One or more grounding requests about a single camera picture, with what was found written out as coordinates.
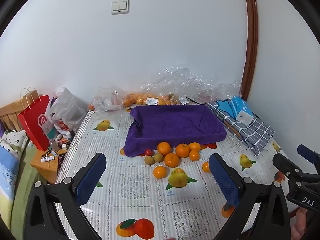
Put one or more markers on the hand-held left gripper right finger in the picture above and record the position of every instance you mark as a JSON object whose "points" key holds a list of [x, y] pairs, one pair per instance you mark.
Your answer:
{"points": [[225, 180]]}

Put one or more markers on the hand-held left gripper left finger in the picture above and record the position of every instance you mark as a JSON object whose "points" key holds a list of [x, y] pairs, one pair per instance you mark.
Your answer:
{"points": [[90, 180]]}

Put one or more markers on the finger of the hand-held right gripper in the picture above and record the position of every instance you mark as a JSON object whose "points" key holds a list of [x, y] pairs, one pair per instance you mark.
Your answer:
{"points": [[285, 165], [306, 152]]}

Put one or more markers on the small orange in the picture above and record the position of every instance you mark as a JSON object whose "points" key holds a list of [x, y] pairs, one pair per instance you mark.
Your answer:
{"points": [[206, 167], [194, 155]]}

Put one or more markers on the medium orange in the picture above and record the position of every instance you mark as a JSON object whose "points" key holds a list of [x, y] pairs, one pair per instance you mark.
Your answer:
{"points": [[194, 146], [159, 172]]}

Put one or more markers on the small red apple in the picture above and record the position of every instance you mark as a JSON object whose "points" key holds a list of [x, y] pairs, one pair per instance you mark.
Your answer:
{"points": [[149, 152]]}

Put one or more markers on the brown-green round fruit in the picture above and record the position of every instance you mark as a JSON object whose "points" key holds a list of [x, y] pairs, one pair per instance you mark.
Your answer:
{"points": [[158, 157], [149, 159]]}

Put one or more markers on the purple towel-lined tray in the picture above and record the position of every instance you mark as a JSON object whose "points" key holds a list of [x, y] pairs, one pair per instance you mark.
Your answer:
{"points": [[172, 127]]}

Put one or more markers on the person's right hand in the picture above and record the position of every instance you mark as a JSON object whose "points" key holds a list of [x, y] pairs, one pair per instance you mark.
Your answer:
{"points": [[301, 226]]}

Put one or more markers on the black flat packet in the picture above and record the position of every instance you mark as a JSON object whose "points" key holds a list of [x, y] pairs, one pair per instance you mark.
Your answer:
{"points": [[61, 161]]}

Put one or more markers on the grey checkered cloth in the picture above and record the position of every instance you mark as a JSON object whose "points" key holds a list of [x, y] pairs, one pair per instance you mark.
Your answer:
{"points": [[255, 132]]}

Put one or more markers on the wooden nightstand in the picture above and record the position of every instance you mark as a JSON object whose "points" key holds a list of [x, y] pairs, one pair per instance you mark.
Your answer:
{"points": [[45, 167]]}

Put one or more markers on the white small tube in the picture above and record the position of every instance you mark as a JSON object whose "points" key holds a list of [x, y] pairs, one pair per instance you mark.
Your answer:
{"points": [[48, 158]]}

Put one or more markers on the large orange with stem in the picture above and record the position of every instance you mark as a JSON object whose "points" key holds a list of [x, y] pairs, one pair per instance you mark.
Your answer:
{"points": [[182, 150]]}

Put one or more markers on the fruit-printed plastic tablecloth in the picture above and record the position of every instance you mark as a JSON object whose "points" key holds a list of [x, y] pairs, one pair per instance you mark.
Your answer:
{"points": [[140, 195]]}

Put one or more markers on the white small card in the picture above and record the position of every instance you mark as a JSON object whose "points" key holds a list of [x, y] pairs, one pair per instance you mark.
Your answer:
{"points": [[244, 118]]}

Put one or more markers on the green blanket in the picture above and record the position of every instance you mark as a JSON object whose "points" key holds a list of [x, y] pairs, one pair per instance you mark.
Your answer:
{"points": [[25, 185]]}

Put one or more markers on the white plastic shopping bag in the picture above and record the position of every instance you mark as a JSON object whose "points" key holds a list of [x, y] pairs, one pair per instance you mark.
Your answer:
{"points": [[67, 112]]}

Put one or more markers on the blue paper sheet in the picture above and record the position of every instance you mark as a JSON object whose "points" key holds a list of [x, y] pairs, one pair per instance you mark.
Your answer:
{"points": [[223, 107]]}

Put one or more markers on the loose orange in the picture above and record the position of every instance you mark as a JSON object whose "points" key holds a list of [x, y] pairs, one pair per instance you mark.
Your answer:
{"points": [[91, 107]]}

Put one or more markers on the blue cardboard box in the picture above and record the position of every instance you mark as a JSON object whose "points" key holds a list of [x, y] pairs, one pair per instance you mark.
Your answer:
{"points": [[241, 105]]}

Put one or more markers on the red paper bag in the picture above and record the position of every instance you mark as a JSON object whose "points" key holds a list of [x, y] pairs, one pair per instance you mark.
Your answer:
{"points": [[33, 125]]}

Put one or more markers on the small clear plastic bag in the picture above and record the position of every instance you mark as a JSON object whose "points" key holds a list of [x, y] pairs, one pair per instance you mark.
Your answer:
{"points": [[107, 100]]}

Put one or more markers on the blue printed blanket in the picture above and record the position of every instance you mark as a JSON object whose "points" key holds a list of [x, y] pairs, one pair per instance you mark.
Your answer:
{"points": [[7, 172]]}

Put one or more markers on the white patterned pillow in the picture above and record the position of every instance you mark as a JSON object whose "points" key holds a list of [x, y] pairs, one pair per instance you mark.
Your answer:
{"points": [[13, 140]]}

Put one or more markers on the white price label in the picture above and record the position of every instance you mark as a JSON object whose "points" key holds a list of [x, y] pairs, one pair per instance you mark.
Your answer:
{"points": [[184, 101], [151, 101]]}

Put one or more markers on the pile of bagged oranges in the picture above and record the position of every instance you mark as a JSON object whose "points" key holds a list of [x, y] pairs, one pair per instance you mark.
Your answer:
{"points": [[140, 98]]}

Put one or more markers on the large clear plastic bag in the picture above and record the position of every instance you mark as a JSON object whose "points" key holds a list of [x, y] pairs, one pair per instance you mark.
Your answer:
{"points": [[195, 85]]}

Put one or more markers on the wooden headboard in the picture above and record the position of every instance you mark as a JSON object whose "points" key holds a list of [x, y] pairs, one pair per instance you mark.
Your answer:
{"points": [[10, 116]]}

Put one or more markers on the brown wooden door frame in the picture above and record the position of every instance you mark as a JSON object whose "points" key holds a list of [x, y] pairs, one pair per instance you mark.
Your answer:
{"points": [[250, 42]]}

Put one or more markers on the white wall light switch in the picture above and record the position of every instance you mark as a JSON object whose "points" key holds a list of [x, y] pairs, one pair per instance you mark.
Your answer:
{"points": [[120, 6]]}

